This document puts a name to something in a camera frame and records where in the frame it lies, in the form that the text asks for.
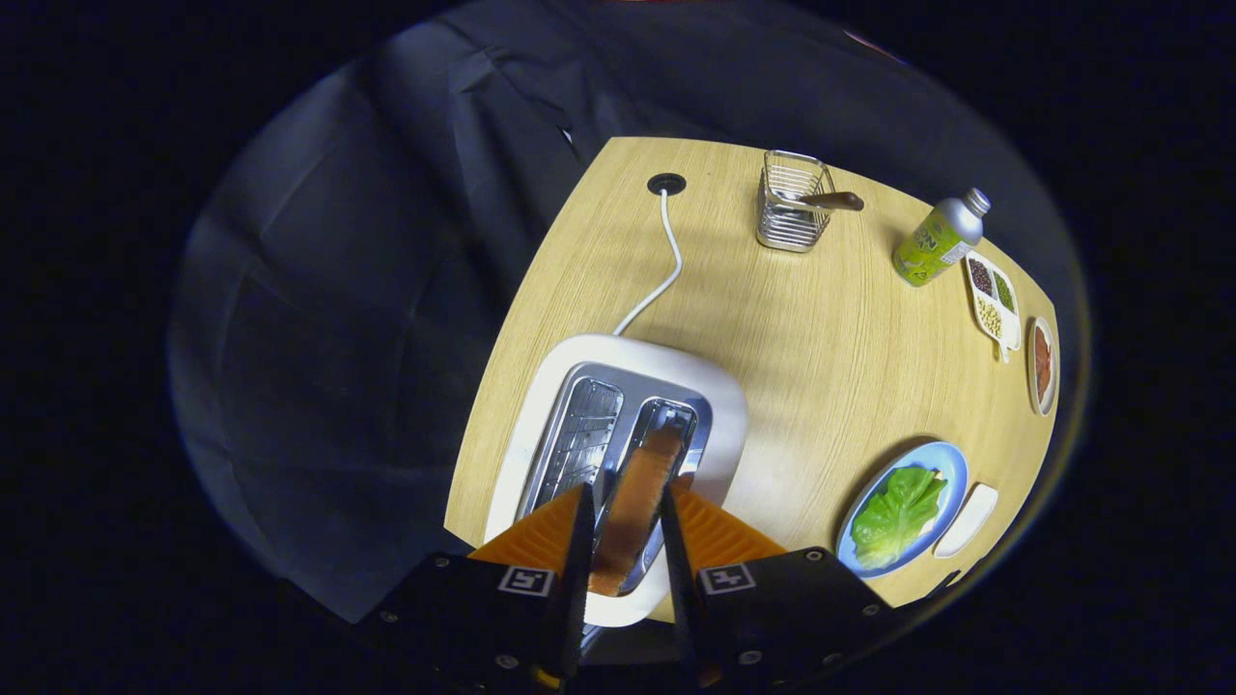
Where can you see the pile of green beans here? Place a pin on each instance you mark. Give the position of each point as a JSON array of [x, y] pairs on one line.
[[1004, 292]]

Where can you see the white oval plate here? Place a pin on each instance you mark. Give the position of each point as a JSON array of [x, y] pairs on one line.
[[1031, 386]]

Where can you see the white compartment dish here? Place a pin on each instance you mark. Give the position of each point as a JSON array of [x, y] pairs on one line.
[[1014, 333]]

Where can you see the white toaster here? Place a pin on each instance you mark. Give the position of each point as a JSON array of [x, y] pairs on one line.
[[526, 454]]

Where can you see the green lettuce leaf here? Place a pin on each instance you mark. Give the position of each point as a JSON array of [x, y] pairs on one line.
[[893, 516]]

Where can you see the toasted bread slice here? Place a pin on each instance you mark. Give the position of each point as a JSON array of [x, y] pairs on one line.
[[637, 502]]

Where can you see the blue round plate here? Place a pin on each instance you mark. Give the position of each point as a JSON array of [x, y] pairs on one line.
[[951, 463]]

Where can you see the brown cooked meat piece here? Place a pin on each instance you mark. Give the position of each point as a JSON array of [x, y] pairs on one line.
[[1043, 347], [1043, 379]]

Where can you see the small white plate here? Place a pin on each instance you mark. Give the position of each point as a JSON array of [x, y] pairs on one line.
[[968, 519]]

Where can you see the pile of yellow soybeans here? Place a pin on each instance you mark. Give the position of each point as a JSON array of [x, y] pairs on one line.
[[989, 317]]

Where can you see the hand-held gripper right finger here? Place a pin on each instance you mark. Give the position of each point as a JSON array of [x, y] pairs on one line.
[[676, 589]]

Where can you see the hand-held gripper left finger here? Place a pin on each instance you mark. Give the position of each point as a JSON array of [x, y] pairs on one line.
[[579, 579]]

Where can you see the pile of dark red beans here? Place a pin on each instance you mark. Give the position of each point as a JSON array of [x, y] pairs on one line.
[[982, 278]]

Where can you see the green label metal bottle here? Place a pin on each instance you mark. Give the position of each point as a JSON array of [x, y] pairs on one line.
[[932, 246]]

